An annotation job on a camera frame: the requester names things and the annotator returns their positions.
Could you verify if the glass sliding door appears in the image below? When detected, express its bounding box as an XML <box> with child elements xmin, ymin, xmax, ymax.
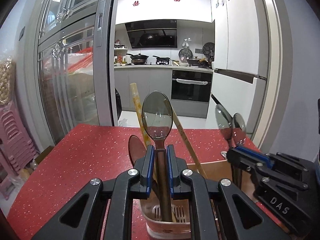
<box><xmin>24</xmin><ymin>0</ymin><xmax>118</xmax><ymax>150</ymax></box>

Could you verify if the white refrigerator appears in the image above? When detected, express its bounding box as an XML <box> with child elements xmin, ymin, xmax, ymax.
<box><xmin>211</xmin><ymin>0</ymin><xmax>269</xmax><ymax>140</ymax></box>

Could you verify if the black built-in oven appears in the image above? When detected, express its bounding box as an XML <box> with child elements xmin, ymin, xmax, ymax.
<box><xmin>171</xmin><ymin>70</ymin><xmax>213</xmax><ymax>103</ymax></box>

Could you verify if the round grey trivet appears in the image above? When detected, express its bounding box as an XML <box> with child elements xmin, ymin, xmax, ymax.
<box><xmin>178</xmin><ymin>48</ymin><xmax>192</xmax><ymax>62</ymax></box>

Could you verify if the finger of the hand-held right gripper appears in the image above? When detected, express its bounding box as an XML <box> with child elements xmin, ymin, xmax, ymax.
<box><xmin>236</xmin><ymin>146</ymin><xmax>312</xmax><ymax>173</ymax></box>
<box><xmin>226</xmin><ymin>147</ymin><xmax>310</xmax><ymax>191</ymax></box>

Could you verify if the red plastic basket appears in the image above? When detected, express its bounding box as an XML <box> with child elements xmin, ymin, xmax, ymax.
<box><xmin>72</xmin><ymin>46</ymin><xmax>94</xmax><ymax>72</ymax></box>

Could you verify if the black frying pan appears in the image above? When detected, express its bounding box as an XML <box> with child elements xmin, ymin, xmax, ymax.
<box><xmin>126</xmin><ymin>53</ymin><xmax>150</xmax><ymax>64</ymax></box>
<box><xmin>152</xmin><ymin>55</ymin><xmax>171</xmax><ymax>64</ymax></box>

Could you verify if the white towel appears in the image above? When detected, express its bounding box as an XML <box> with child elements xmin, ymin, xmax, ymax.
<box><xmin>176</xmin><ymin>78</ymin><xmax>208</xmax><ymax>86</ymax></box>

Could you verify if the clear bag of pale nuts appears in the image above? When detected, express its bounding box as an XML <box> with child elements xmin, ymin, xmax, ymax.
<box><xmin>0</xmin><ymin>57</ymin><xmax>17</xmax><ymax>105</ymax></box>

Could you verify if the wooden chopstick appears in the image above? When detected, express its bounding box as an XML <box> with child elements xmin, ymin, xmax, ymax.
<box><xmin>129</xmin><ymin>83</ymin><xmax>158</xmax><ymax>180</ymax></box>
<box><xmin>163</xmin><ymin>99</ymin><xmax>208</xmax><ymax>179</ymax></box>

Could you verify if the beige plastic cutlery holder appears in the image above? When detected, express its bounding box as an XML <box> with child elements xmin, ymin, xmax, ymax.
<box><xmin>136</xmin><ymin>159</ymin><xmax>244</xmax><ymax>235</ymax></box>

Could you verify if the black trash bag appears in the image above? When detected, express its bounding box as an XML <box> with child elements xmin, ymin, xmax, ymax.
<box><xmin>114</xmin><ymin>87</ymin><xmax>123</xmax><ymax>120</ymax></box>

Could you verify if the round dark trivet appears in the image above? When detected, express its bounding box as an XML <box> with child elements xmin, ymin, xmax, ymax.
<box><xmin>202</xmin><ymin>42</ymin><xmax>215</xmax><ymax>57</ymax></box>

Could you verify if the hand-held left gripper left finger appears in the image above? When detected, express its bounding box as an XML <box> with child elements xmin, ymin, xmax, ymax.
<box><xmin>31</xmin><ymin>145</ymin><xmax>155</xmax><ymax>240</ymax></box>

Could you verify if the black range hood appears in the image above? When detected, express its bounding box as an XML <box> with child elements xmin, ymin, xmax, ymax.
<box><xmin>124</xmin><ymin>19</ymin><xmax>178</xmax><ymax>49</ymax></box>

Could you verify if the black wok with food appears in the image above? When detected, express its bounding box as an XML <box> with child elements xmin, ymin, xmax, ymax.
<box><xmin>186</xmin><ymin>57</ymin><xmax>213</xmax><ymax>68</ymax></box>

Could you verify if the condiment bottle rack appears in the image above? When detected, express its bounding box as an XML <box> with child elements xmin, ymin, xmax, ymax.
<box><xmin>114</xmin><ymin>40</ymin><xmax>129</xmax><ymax>64</ymax></box>

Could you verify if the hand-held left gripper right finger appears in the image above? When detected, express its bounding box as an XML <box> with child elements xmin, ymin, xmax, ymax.
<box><xmin>166</xmin><ymin>144</ymin><xmax>292</xmax><ymax>240</ymax></box>

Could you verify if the stack of pink stools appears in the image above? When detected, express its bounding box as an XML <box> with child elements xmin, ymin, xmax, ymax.
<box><xmin>0</xmin><ymin>104</ymin><xmax>40</xmax><ymax>200</ymax></box>

